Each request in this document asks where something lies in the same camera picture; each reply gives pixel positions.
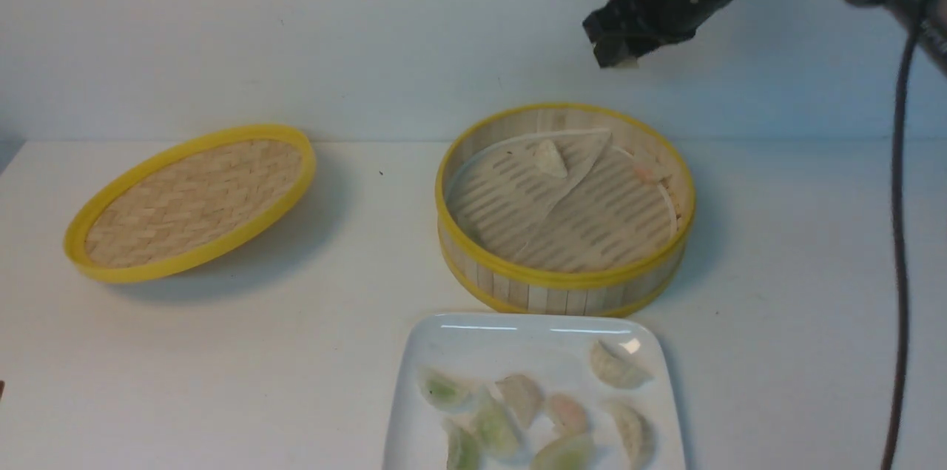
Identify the green dumpling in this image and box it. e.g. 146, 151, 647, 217
613, 57, 639, 70
471, 386, 521, 460

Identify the white dumpling plate top right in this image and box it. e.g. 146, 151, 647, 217
589, 340, 653, 390

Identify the white dumpling plate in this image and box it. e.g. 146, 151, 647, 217
605, 400, 656, 469
495, 375, 545, 429
589, 340, 653, 390

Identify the white dumpling plate centre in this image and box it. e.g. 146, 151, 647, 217
495, 375, 545, 429

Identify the pink dumpling on plate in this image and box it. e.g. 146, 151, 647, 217
545, 393, 590, 437

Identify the white square plate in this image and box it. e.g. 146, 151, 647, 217
381, 314, 689, 469

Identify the green dumpling plate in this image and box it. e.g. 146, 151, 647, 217
443, 420, 482, 470
417, 369, 471, 414
530, 434, 596, 469

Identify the green dumpling plate bottom centre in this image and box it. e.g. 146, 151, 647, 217
530, 434, 596, 469

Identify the green dumpling plate bottom left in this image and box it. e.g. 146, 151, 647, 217
443, 420, 482, 470

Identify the pink dumpling in steamer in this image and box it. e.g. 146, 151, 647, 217
631, 152, 672, 184

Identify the white dumpling in steamer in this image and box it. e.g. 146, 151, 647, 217
533, 139, 568, 179

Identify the white steamer liner paper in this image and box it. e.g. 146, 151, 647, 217
445, 129, 680, 273

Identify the yellow rimmed bamboo steamer basket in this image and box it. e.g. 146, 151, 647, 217
435, 103, 696, 317

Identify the yellow rimmed bamboo steamer lid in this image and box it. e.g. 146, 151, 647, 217
62, 124, 317, 283

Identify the black cable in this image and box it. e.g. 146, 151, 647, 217
879, 0, 939, 470

